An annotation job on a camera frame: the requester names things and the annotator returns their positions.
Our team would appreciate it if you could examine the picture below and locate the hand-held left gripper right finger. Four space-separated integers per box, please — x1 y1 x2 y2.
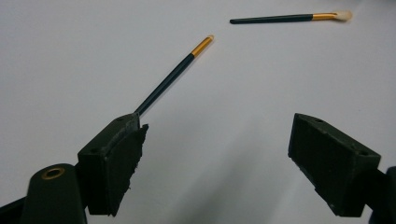
288 112 382 217

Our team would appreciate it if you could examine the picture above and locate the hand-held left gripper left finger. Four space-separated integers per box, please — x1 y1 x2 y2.
77 112 149 217

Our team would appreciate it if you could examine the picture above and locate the thin dark-handled makeup brush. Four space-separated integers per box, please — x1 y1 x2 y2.
134 34 215 117

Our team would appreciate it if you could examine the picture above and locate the white-tipped dark makeup brush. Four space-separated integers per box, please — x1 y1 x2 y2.
229 9 353 25

